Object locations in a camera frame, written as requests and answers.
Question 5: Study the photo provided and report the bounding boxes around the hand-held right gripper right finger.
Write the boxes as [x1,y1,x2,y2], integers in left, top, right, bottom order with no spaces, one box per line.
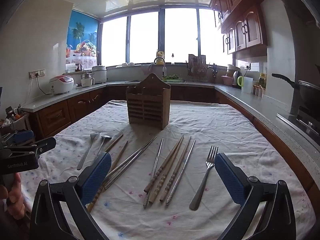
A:
[214,152,297,240]

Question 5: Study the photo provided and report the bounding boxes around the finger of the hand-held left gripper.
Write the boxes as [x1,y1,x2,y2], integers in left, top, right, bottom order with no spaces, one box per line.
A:
[0,129,35,145]
[6,137,57,158]

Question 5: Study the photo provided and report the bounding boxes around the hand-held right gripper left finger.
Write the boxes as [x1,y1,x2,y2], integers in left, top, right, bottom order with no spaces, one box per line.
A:
[29,152,112,240]

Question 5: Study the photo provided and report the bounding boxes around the metal chopstick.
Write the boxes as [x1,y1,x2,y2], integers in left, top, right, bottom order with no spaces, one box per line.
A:
[165,139,196,205]
[105,136,157,180]
[143,138,164,207]
[104,137,157,190]

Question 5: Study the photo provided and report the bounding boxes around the wooden utensil holder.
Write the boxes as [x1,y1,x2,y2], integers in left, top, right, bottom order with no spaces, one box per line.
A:
[126,73,171,130]

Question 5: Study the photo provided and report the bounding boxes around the person's left hand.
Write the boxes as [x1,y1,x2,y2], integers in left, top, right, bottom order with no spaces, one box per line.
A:
[0,174,26,221]

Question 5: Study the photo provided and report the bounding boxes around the small metal fork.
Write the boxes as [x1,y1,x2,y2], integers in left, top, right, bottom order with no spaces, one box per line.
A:
[77,132,101,170]

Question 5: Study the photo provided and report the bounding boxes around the large metal fork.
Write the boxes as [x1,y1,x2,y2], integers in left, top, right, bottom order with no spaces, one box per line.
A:
[189,145,219,211]

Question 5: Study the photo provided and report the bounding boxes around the wooden lower cabinets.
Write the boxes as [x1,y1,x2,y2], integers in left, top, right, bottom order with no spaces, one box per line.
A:
[27,84,320,198]

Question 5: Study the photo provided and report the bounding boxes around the wooden cabinets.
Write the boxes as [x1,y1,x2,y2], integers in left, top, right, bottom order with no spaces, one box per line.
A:
[209,0,269,55]
[27,84,320,198]

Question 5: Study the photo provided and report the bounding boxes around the metal spoon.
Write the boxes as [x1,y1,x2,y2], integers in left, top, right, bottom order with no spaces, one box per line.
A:
[94,135,112,162]

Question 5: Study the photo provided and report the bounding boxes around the red and white rice cooker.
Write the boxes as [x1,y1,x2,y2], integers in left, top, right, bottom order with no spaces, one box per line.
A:
[49,75,74,95]

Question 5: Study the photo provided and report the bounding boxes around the white soy milk maker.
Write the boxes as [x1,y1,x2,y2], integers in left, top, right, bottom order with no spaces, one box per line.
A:
[80,72,95,88]

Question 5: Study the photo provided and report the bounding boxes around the grey kitchen countertop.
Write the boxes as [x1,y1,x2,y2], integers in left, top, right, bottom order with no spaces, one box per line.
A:
[21,80,320,180]

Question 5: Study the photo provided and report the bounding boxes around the large white rice cooker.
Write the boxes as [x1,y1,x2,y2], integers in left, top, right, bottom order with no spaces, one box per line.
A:
[91,65,108,84]

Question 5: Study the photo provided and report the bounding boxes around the black gas stove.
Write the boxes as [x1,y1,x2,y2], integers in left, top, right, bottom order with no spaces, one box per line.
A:
[276,105,320,144]

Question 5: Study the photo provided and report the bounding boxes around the steel electric kettle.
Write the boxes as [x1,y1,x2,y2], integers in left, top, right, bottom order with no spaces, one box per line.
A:
[232,70,242,88]

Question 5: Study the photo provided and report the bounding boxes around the knife block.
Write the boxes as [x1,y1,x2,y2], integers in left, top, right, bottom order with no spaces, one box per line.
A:
[207,64,218,83]

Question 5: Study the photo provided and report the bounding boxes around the beige lidded pot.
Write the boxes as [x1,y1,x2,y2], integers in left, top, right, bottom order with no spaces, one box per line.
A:
[226,64,241,78]

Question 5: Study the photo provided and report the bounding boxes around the kitchen sink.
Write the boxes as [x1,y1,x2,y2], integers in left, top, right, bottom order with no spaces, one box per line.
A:
[125,79,187,84]

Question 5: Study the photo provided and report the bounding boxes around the black wok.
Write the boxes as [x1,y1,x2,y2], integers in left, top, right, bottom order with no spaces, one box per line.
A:
[272,73,320,110]

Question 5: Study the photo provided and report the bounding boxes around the dish rack with boards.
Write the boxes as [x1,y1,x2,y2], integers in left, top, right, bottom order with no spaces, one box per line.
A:
[187,54,208,77]

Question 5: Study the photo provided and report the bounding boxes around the chrome kitchen faucet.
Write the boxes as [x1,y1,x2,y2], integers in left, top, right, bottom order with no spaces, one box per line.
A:
[154,57,167,75]

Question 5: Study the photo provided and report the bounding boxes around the large kitchen window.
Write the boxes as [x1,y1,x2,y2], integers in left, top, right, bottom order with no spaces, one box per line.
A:
[99,6,234,68]

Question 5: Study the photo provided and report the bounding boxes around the wooden upper cabinets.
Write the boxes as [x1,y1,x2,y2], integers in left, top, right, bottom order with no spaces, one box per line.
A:
[209,0,269,55]

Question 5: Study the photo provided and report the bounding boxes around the black power cable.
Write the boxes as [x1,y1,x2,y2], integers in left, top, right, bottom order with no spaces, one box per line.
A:
[30,76,54,96]

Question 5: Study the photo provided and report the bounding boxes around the white pitcher green handle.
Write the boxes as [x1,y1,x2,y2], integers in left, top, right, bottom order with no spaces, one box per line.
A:
[237,76,253,94]

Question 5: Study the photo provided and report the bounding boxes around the tropical fruit wall poster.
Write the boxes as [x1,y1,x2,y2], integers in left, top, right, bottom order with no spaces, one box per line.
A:
[65,9,100,71]

